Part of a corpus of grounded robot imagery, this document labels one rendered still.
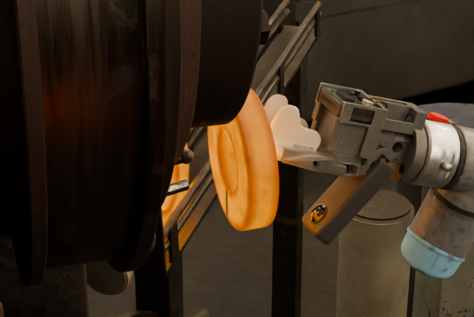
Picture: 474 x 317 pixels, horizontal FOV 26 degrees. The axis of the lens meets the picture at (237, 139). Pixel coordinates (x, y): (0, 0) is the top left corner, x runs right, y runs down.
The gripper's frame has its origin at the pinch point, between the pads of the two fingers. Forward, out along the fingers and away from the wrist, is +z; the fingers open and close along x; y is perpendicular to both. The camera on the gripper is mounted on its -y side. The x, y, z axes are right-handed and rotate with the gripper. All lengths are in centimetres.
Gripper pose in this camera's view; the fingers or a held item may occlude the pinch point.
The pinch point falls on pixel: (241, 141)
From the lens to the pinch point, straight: 109.2
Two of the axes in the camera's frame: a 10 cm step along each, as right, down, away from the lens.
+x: 3.0, 3.5, -8.9
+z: -9.2, -1.5, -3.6
